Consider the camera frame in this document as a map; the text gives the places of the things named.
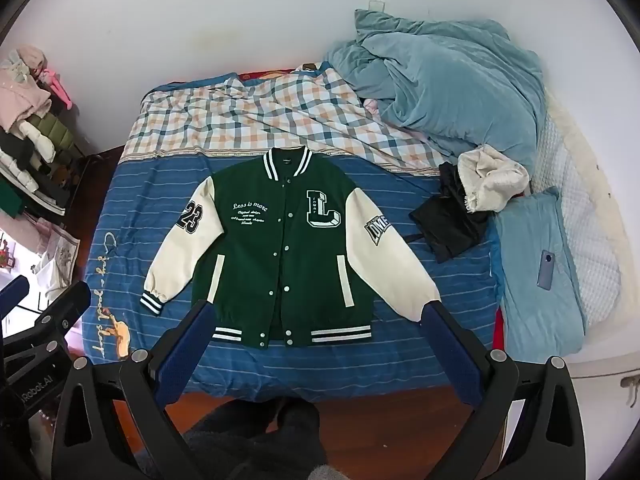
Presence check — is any white quilted mattress pad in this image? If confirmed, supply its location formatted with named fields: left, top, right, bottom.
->
left=530, top=85, right=636, bottom=346

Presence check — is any light blue pillow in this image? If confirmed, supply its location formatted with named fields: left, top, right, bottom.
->
left=492, top=187, right=587, bottom=361

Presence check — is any pile of hanging clothes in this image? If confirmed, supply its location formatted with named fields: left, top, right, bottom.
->
left=0, top=45, right=86, bottom=221

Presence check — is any plaid quilt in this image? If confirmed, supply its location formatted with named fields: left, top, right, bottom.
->
left=122, top=62, right=443, bottom=177

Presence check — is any teal duvet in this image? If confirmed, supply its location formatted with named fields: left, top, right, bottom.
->
left=325, top=8, right=547, bottom=171

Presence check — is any green varsity jacket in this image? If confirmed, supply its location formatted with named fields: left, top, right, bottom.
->
left=140, top=146, right=443, bottom=350

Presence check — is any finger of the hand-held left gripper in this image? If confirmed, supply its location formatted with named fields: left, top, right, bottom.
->
left=5, top=280, right=92, bottom=361
left=0, top=276, right=32, bottom=322

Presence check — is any person's leg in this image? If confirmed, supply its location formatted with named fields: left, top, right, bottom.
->
left=187, top=395, right=346, bottom=480

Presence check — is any floral cloth bag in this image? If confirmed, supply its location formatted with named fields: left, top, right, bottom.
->
left=30, top=220, right=81, bottom=286

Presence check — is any black garment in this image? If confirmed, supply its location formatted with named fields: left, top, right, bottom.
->
left=409, top=162, right=493, bottom=264

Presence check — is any pink hanger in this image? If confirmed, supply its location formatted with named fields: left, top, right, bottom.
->
left=42, top=67, right=73, bottom=111

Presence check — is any cream fleece cloth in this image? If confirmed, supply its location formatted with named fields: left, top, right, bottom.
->
left=457, top=144, right=531, bottom=213

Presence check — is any blue smartphone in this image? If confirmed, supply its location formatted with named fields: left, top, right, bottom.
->
left=537, top=250, right=555, bottom=291

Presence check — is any blue striped bed sheet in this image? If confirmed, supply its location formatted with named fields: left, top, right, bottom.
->
left=82, top=152, right=501, bottom=403

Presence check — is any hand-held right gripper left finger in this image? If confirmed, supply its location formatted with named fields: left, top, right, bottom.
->
left=50, top=300, right=221, bottom=480

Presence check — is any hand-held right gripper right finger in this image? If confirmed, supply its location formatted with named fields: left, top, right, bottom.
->
left=420, top=300, right=588, bottom=480

